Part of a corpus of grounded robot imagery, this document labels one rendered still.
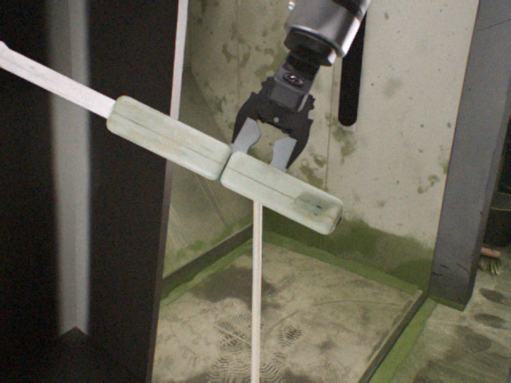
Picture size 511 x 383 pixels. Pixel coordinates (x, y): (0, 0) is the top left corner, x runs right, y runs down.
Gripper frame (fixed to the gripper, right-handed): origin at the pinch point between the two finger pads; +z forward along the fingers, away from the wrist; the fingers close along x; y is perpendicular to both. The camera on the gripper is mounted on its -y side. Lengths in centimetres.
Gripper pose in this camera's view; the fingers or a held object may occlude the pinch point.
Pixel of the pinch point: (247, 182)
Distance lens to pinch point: 62.9
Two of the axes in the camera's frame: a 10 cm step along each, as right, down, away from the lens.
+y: 0.3, -0.7, 10.0
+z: -4.3, 9.0, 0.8
